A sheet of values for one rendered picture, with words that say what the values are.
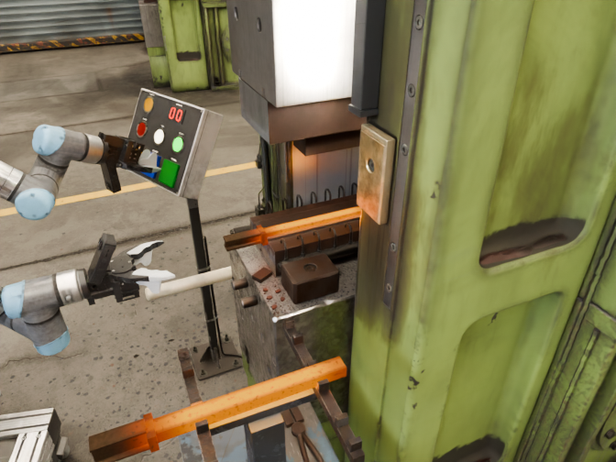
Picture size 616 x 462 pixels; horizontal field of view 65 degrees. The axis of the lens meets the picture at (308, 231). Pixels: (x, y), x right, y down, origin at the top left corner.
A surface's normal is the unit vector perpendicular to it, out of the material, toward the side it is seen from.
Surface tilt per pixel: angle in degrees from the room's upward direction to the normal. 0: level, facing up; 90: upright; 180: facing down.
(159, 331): 0
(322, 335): 90
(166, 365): 0
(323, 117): 90
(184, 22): 90
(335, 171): 90
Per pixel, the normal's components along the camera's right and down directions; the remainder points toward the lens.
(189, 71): 0.31, 0.51
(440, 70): -0.91, 0.22
